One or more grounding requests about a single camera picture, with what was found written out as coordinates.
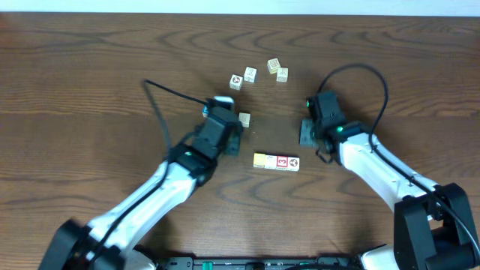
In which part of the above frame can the wooden O block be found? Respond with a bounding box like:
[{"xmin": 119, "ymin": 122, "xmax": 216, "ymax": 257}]
[{"xmin": 287, "ymin": 157, "xmax": 300, "ymax": 171}]

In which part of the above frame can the green edged wooden block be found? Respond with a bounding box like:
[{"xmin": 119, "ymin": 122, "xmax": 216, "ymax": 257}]
[{"xmin": 264, "ymin": 154, "xmax": 278, "ymax": 170}]

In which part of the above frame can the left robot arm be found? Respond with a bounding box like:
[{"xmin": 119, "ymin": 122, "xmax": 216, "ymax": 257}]
[{"xmin": 40, "ymin": 107, "xmax": 243, "ymax": 269}]

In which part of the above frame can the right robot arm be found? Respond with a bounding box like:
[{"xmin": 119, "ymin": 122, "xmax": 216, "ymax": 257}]
[{"xmin": 300, "ymin": 93, "xmax": 479, "ymax": 270}]

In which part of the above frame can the plain wooden M block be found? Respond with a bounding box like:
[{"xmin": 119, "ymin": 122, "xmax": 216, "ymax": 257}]
[{"xmin": 238, "ymin": 112, "xmax": 251, "ymax": 128}]

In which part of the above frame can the blue X block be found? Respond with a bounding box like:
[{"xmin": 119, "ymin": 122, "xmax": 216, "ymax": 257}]
[{"xmin": 202, "ymin": 106, "xmax": 209, "ymax": 118}]

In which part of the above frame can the wooden block red disc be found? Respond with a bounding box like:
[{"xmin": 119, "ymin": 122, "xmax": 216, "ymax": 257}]
[{"xmin": 229, "ymin": 74, "xmax": 243, "ymax": 91}]

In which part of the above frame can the wooden Y block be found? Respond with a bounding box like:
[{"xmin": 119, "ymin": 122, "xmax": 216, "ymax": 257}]
[{"xmin": 276, "ymin": 67, "xmax": 289, "ymax": 83}]

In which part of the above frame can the wooden block umbrella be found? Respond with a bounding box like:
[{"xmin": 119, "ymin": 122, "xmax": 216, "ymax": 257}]
[{"xmin": 244, "ymin": 67, "xmax": 257, "ymax": 83}]

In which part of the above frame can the yellow edged wooden block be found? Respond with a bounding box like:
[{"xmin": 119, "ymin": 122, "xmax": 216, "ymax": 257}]
[{"xmin": 267, "ymin": 58, "xmax": 281, "ymax": 74}]

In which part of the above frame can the right black cable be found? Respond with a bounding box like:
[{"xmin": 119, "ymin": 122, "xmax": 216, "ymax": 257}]
[{"xmin": 316, "ymin": 63, "xmax": 480, "ymax": 260}]

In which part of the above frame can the black cable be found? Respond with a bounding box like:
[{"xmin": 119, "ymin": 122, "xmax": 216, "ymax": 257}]
[
  {"xmin": 316, "ymin": 63, "xmax": 480, "ymax": 260},
  {"xmin": 89, "ymin": 78, "xmax": 209, "ymax": 260}
]

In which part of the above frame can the left black cable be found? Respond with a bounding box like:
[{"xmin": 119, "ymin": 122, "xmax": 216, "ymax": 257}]
[{"xmin": 89, "ymin": 78, "xmax": 209, "ymax": 260}]

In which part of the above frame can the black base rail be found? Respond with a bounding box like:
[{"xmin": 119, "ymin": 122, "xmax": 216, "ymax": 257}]
[{"xmin": 157, "ymin": 256, "xmax": 363, "ymax": 270}]

